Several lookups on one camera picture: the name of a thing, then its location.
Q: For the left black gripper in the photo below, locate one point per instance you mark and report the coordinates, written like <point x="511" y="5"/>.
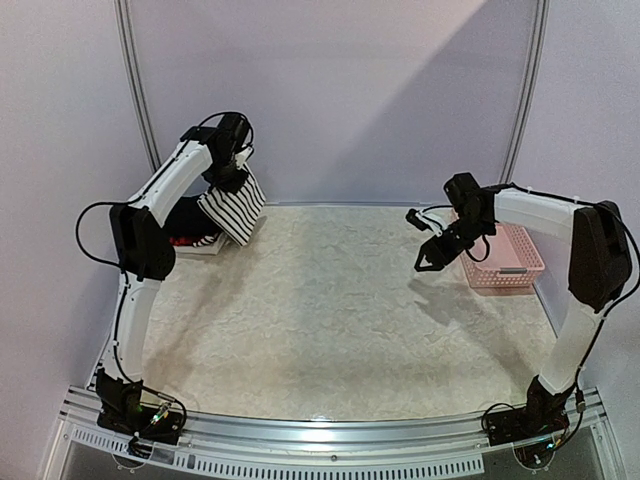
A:
<point x="233" y="186"/>

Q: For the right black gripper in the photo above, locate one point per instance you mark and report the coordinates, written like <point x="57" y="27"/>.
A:
<point x="447" y="241"/>

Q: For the black white striped garment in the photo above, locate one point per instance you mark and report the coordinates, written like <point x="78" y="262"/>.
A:
<point x="235" y="213"/>

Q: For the black t-shirt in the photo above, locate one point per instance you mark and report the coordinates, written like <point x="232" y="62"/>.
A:
<point x="188" y="220"/>

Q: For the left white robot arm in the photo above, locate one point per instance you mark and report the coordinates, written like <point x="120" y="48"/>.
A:
<point x="145" y="255"/>

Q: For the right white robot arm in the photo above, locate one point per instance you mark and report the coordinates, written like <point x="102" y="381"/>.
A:
<point x="602" y="253"/>

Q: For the pink plastic basket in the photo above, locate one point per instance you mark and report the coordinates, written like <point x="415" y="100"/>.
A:
<point x="508" y="260"/>

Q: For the white folded garment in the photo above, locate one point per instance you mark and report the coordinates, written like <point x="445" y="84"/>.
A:
<point x="213" y="249"/>

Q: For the red black plaid shirt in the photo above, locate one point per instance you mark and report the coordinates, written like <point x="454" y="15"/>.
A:
<point x="192" y="241"/>

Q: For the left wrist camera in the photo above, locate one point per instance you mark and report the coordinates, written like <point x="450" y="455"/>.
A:
<point x="242" y="157"/>

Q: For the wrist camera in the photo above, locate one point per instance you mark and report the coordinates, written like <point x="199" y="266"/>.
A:
<point x="425" y="219"/>
<point x="242" y="157"/>

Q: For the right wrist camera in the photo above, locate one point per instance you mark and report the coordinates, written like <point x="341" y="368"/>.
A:
<point x="425" y="219"/>

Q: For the left aluminium frame post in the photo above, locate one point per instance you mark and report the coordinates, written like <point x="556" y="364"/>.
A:
<point x="124" y="21"/>

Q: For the aluminium frame post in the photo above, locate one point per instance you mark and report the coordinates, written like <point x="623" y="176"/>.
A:
<point x="124" y="21"/>
<point x="527" y="91"/>

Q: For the right aluminium frame post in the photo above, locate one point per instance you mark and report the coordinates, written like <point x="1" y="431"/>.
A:
<point x="527" y="91"/>

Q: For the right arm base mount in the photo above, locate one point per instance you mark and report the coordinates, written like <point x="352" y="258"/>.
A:
<point x="543" y="414"/>

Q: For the aluminium front rail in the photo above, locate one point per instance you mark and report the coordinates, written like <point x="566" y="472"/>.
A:
<point x="223" y="447"/>

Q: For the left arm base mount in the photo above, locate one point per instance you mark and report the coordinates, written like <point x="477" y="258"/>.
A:
<point x="134" y="409"/>

